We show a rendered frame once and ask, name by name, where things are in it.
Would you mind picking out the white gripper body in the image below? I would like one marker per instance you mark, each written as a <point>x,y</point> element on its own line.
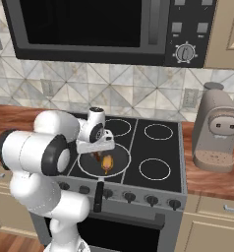
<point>94,146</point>

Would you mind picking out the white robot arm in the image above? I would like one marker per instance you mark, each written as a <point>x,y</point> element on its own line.
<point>30,154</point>

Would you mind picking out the brown chicken drumstick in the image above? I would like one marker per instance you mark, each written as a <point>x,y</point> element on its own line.
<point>96,156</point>

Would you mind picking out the orange chicken drumstick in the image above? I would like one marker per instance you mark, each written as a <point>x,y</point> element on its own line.
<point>107,163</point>

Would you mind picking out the black frying pan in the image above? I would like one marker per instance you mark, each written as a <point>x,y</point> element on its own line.
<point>120,159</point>

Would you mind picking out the black stove knob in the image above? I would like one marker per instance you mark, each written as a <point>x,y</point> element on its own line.
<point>64,186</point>
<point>152,200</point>
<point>84,189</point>
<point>129,197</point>
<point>108,193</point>
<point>174,204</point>

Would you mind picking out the grey stove with black hob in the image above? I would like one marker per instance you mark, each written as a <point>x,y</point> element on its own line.
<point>156,147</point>

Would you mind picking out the black oven door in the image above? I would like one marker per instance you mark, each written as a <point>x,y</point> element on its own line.
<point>122,236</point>

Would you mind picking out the beige base cupboard door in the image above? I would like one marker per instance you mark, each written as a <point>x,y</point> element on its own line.
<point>7,213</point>
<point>210,236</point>

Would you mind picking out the black microwave door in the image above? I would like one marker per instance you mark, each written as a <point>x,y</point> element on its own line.
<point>83,23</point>

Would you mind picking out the grey coffee machine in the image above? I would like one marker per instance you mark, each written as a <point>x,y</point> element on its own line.
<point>217,131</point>

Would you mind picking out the grey microwave dial knob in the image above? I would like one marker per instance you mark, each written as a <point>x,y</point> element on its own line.
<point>185,52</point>

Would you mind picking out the dark grey microwave oven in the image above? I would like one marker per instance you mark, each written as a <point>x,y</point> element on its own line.
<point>187,19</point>

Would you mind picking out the grey wall socket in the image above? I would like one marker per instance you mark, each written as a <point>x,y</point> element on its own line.
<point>190,98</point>
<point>47,88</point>

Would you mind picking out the beige wall cupboard door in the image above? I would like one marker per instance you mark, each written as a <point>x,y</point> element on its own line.
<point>228,32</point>

